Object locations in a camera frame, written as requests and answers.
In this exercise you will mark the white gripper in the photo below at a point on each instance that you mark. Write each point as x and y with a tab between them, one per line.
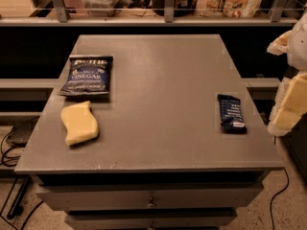
299	50

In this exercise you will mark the blue salt vinegar chip bag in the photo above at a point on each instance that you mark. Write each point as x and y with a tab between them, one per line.
88	75

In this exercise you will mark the colourful snack bag on shelf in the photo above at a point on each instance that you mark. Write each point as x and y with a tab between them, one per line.
229	8

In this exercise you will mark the dark blue snack bar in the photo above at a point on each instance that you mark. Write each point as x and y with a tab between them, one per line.
231	114

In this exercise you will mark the grey drawer cabinet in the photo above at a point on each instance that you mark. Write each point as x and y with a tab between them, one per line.
160	139

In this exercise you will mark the round drawer knob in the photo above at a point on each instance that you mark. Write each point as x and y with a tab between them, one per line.
151	204

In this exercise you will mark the yellow wavy sponge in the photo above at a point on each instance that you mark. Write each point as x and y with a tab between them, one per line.
80	123

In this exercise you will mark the black power adapter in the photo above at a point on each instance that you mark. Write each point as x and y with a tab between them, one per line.
20	134

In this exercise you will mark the metal shelf rail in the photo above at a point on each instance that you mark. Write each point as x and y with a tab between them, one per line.
136	13

